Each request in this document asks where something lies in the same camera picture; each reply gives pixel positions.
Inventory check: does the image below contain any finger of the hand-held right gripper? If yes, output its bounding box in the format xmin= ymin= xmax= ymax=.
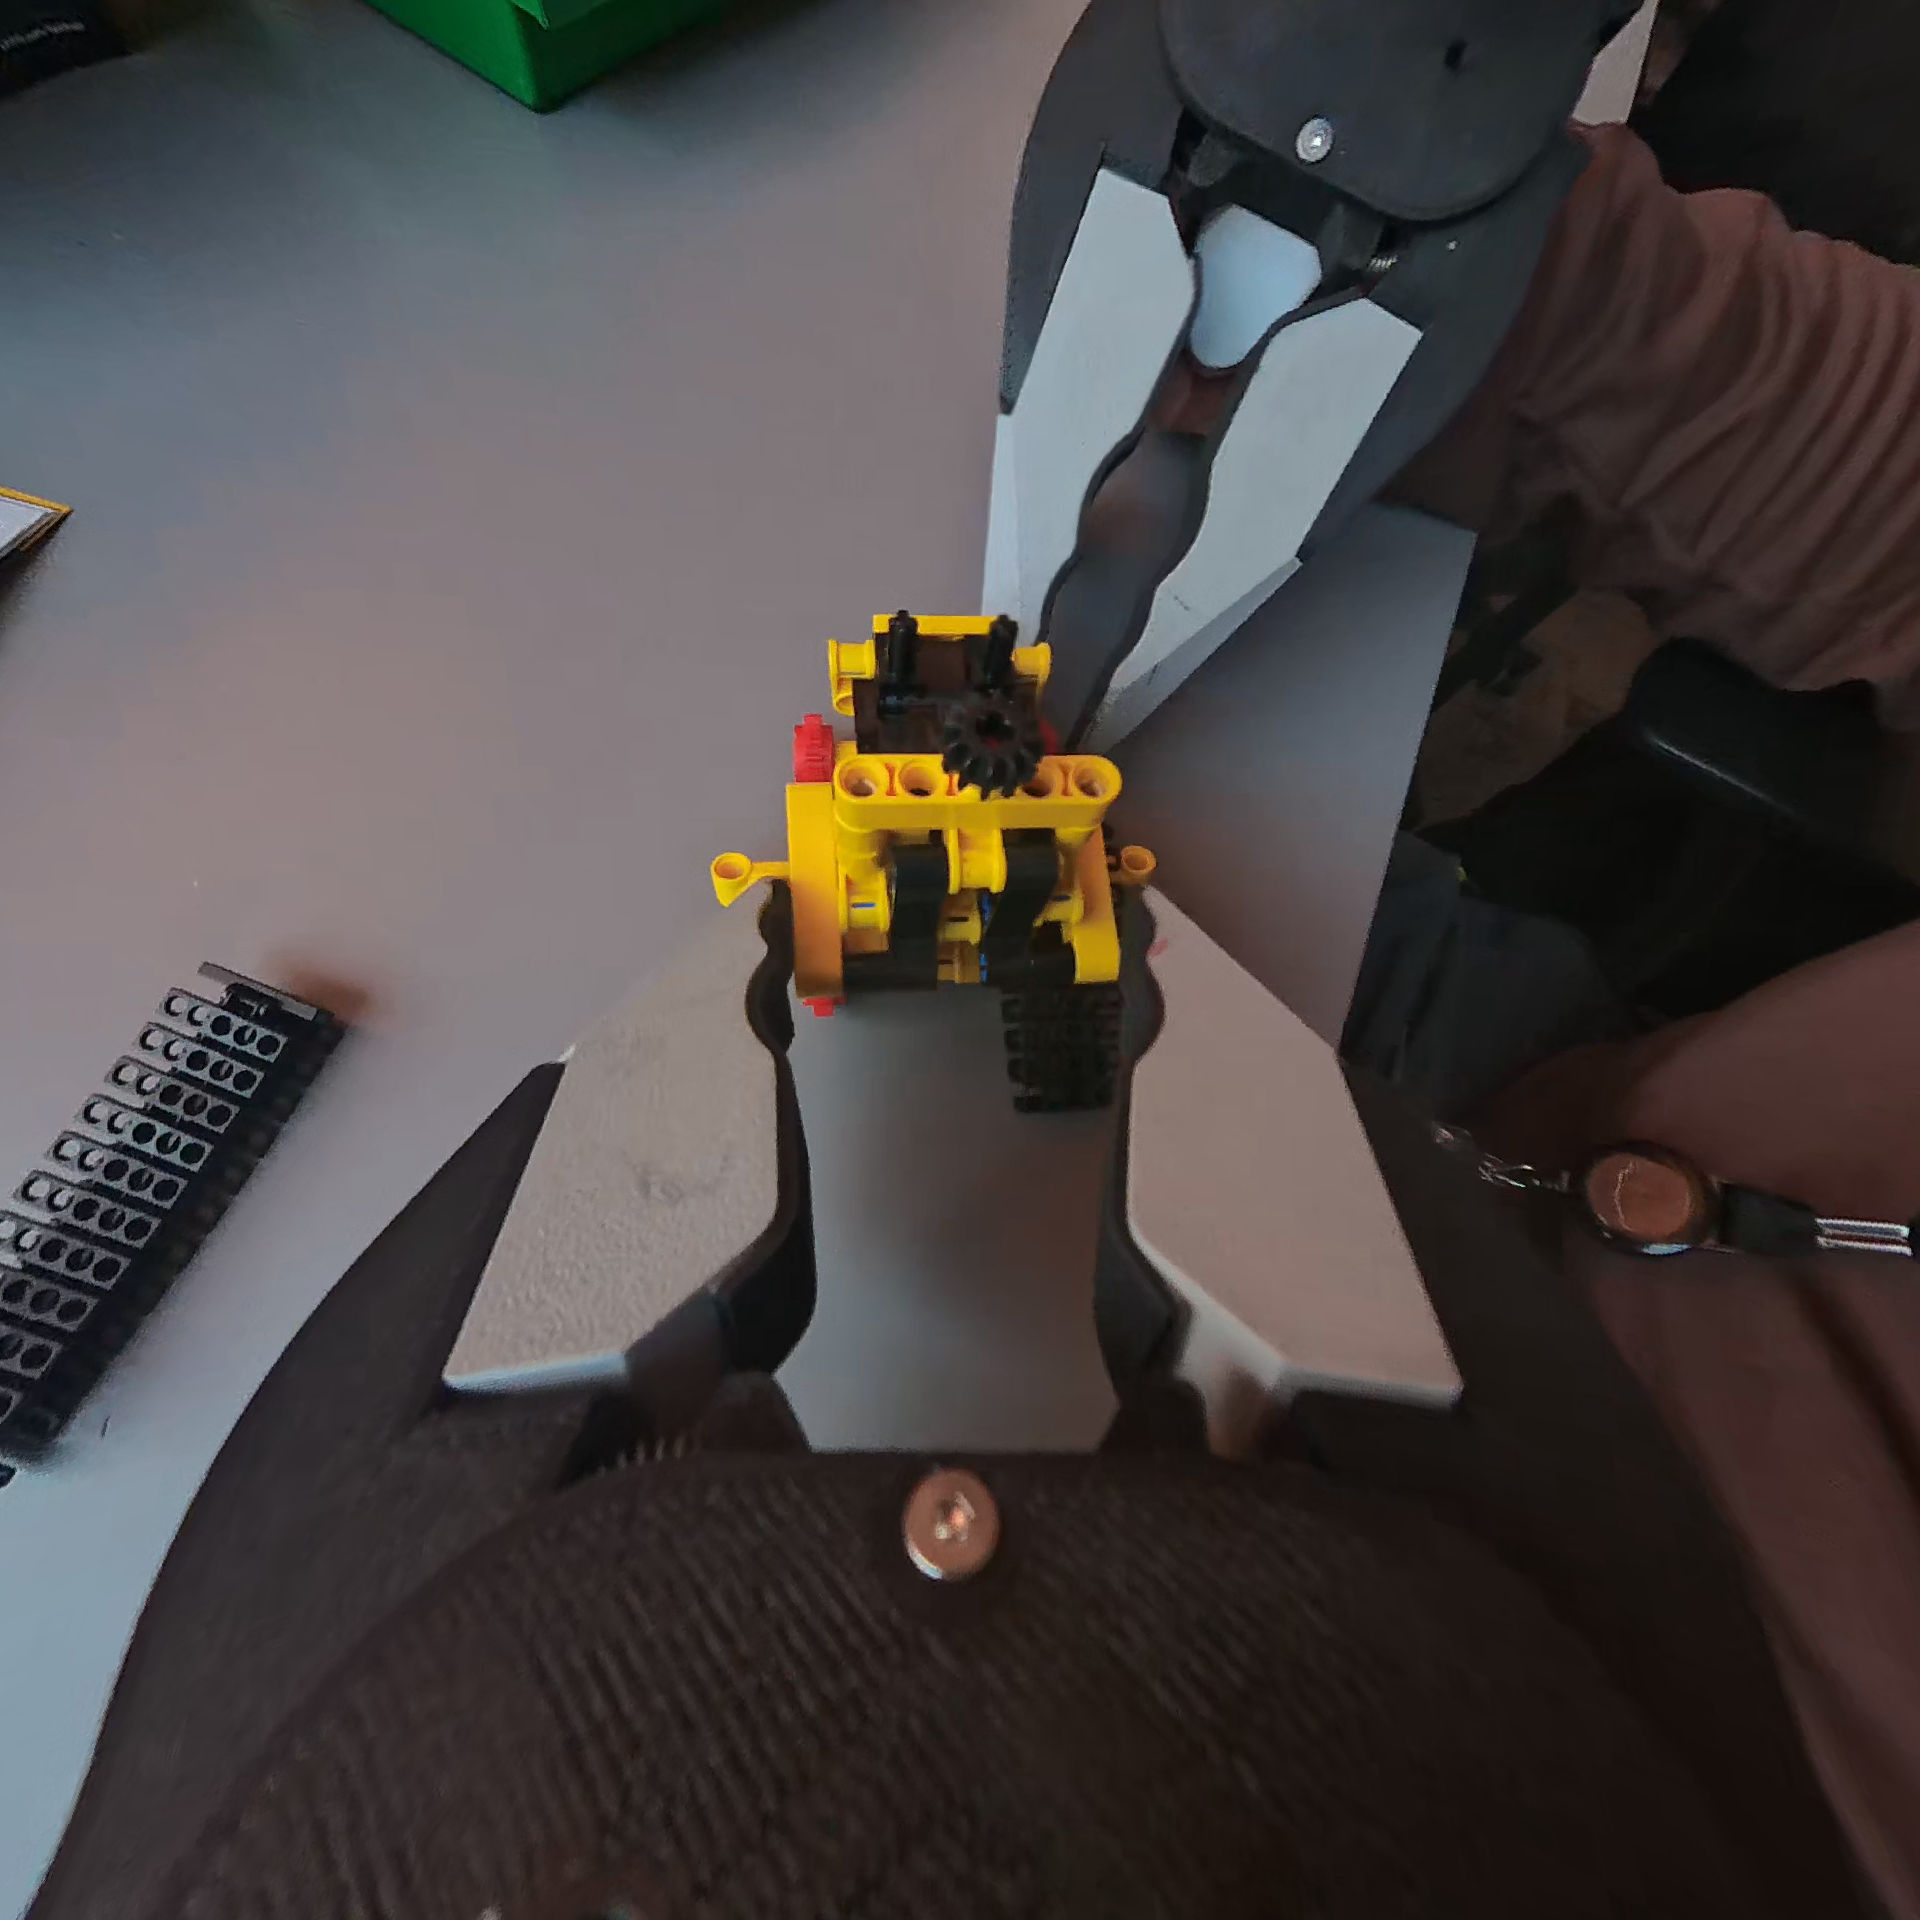
xmin=981 ymin=163 xmax=1206 ymax=748
xmin=1114 ymin=318 xmax=1430 ymax=709

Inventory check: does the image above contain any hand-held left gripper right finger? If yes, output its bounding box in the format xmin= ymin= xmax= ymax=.
xmin=1092 ymin=884 xmax=1466 ymax=1442

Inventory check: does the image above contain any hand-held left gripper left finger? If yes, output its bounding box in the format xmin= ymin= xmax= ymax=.
xmin=442 ymin=882 xmax=822 ymax=1400

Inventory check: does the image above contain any long black lego track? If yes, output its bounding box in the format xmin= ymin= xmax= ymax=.
xmin=996 ymin=974 xmax=1128 ymax=1116

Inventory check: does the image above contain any yellow lego vehicle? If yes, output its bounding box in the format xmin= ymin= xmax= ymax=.
xmin=710 ymin=606 xmax=1160 ymax=1026

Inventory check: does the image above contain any person's right forearm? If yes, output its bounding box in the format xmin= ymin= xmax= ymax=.
xmin=1380 ymin=120 xmax=1920 ymax=695

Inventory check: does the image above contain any folded black lego track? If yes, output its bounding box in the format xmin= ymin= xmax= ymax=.
xmin=0 ymin=959 xmax=349 ymax=1483

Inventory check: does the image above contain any dark cloth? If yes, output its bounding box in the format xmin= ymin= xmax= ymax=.
xmin=1338 ymin=839 xmax=1600 ymax=1116

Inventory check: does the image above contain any black office chair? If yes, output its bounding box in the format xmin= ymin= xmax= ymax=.
xmin=1409 ymin=636 xmax=1920 ymax=1021

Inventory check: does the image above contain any person's brown clothed torso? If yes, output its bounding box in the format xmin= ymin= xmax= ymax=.
xmin=1475 ymin=914 xmax=1920 ymax=1920

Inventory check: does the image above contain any green plastic bin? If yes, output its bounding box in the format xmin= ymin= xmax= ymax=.
xmin=366 ymin=0 xmax=819 ymax=115

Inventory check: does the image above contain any black badge reel lanyard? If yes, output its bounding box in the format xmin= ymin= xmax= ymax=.
xmin=1432 ymin=1124 xmax=1920 ymax=1266

